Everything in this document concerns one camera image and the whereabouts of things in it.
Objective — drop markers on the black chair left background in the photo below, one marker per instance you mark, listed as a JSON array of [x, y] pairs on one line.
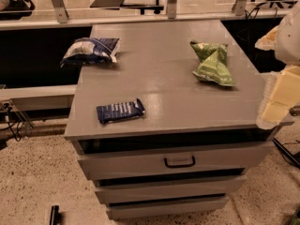
[[15, 9]]

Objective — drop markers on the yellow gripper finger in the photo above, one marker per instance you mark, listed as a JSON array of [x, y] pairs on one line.
[[281, 93], [268, 41]]

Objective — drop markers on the green snack bag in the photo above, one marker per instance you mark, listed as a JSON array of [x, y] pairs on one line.
[[213, 63]]

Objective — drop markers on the blue rxbar blueberry bar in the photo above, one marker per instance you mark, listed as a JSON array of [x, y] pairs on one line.
[[120, 111]]

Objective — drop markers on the blue white chip bag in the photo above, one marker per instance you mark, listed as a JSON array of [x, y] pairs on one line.
[[91, 50]]

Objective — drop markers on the black drawer handle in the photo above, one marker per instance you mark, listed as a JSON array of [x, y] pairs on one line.
[[178, 163]]

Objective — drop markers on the grey drawer cabinet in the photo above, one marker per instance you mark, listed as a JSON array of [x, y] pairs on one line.
[[183, 118]]

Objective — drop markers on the black object on floor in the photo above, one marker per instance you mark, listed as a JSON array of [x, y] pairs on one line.
[[55, 217]]

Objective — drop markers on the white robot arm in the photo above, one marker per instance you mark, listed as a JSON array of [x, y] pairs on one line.
[[287, 49]]

